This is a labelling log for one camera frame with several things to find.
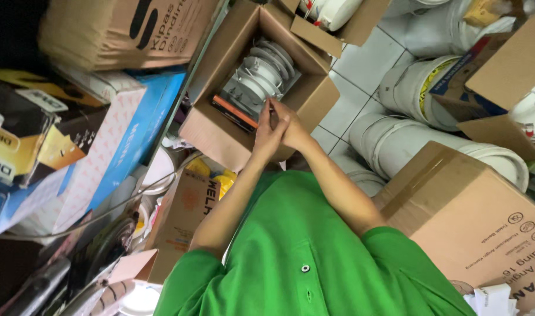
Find orange black flat booklet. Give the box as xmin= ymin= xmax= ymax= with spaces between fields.
xmin=212 ymin=95 xmax=260 ymax=133

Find white fan housing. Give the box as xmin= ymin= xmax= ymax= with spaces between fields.
xmin=510 ymin=79 xmax=535 ymax=144

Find small brown orange-print carton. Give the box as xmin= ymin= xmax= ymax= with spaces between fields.
xmin=144 ymin=169 xmax=222 ymax=285

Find large taped brown carton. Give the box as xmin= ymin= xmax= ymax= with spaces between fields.
xmin=372 ymin=140 xmax=535 ymax=313

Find open carton with white parts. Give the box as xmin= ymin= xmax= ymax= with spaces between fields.
xmin=277 ymin=0 xmax=392 ymax=59

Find black yellow carton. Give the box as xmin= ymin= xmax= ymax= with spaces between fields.
xmin=0 ymin=68 xmax=111 ymax=190

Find open brown cardboard box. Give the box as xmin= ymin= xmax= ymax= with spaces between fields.
xmin=179 ymin=0 xmax=341 ymax=173

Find yellow plastic packets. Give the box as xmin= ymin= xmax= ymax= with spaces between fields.
xmin=186 ymin=157 xmax=238 ymax=200

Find brown carton with blue print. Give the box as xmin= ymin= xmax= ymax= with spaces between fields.
xmin=429 ymin=5 xmax=535 ymax=163

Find green button shirt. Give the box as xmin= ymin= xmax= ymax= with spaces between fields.
xmin=153 ymin=170 xmax=477 ymax=316

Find small yellow box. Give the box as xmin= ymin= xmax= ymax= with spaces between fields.
xmin=462 ymin=0 xmax=502 ymax=28

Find white pink patterned carton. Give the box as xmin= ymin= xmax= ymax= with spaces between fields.
xmin=52 ymin=72 xmax=148 ymax=234

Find person's left hand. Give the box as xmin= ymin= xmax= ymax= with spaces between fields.
xmin=253 ymin=99 xmax=290 ymax=160

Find large white plastic bucket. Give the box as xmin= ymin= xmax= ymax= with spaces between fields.
xmin=348 ymin=113 xmax=530 ymax=193

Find grey cable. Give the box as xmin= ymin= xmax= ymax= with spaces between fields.
xmin=0 ymin=153 xmax=203 ymax=241

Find black wire fan guard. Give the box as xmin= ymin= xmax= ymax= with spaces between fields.
xmin=73 ymin=214 xmax=139 ymax=287

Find grey white fan motor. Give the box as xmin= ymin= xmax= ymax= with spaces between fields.
xmin=219 ymin=37 xmax=302 ymax=120

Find white round fan base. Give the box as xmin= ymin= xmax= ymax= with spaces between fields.
xmin=139 ymin=147 xmax=179 ymax=196

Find small white plastic bucket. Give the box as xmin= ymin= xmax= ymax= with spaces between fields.
xmin=329 ymin=140 xmax=387 ymax=198

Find white red fan part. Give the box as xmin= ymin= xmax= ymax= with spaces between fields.
xmin=300 ymin=0 xmax=365 ymax=32

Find person's right hand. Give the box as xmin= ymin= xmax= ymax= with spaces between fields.
xmin=270 ymin=98 xmax=315 ymax=152

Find crumpled white paper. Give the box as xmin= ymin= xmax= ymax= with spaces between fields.
xmin=463 ymin=283 xmax=521 ymax=316

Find light blue box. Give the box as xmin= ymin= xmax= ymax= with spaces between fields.
xmin=0 ymin=167 xmax=71 ymax=240

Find brown carton with black print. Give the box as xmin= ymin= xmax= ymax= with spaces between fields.
xmin=38 ymin=0 xmax=221 ymax=73

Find white bucket with yellow label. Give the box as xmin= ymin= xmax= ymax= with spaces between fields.
xmin=378 ymin=54 xmax=465 ymax=133

